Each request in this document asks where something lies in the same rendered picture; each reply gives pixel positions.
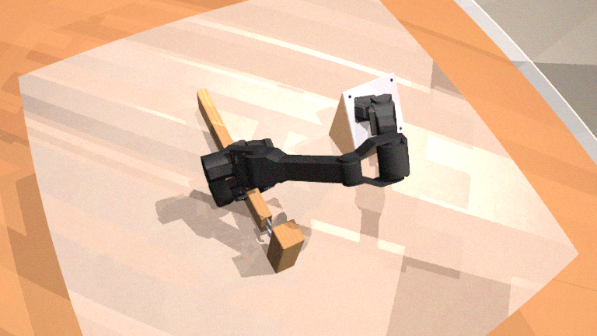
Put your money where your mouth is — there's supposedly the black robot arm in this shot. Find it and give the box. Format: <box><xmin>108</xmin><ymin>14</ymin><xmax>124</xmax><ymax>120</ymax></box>
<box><xmin>201</xmin><ymin>93</ymin><xmax>410</xmax><ymax>188</ymax></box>

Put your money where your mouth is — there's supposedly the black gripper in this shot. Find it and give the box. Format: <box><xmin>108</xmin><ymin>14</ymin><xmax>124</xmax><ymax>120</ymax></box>
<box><xmin>208</xmin><ymin>177</ymin><xmax>272</xmax><ymax>207</ymax></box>

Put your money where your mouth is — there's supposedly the wooden post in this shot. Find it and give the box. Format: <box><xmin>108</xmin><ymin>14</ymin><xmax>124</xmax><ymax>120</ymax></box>
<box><xmin>267</xmin><ymin>219</ymin><xmax>305</xmax><ymax>274</ymax></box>

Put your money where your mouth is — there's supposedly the wooden side rail with metal hooks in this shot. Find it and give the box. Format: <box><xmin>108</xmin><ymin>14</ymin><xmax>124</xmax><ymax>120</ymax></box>
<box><xmin>197</xmin><ymin>88</ymin><xmax>272</xmax><ymax>238</ymax></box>

